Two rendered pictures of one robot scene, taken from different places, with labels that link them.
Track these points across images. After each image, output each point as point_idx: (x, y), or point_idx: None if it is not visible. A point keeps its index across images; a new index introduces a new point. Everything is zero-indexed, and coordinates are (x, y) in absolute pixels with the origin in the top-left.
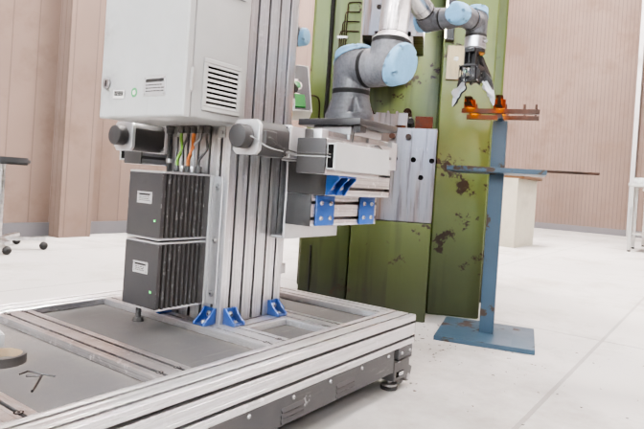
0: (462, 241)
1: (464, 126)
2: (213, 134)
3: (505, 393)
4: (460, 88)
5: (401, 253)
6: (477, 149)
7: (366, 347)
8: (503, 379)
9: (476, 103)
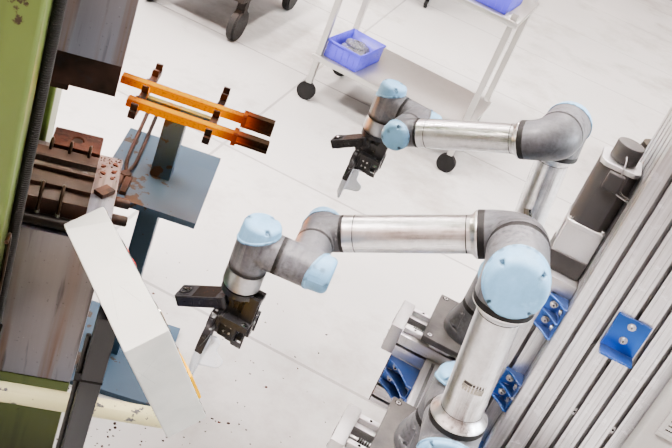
0: None
1: (56, 103)
2: None
3: (310, 392)
4: (351, 176)
5: None
6: (53, 125)
7: None
8: (274, 382)
9: (215, 123)
